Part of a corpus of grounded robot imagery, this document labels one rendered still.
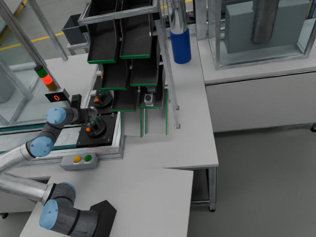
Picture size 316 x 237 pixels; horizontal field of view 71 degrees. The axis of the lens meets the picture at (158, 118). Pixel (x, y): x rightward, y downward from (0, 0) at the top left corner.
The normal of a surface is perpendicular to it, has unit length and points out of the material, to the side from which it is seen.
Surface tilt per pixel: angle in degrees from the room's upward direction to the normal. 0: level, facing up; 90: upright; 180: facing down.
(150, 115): 45
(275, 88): 90
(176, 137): 0
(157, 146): 0
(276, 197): 0
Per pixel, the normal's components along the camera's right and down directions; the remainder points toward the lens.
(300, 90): -0.02, 0.76
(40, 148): 0.24, 0.28
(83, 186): -0.18, -0.64
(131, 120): -0.26, 0.09
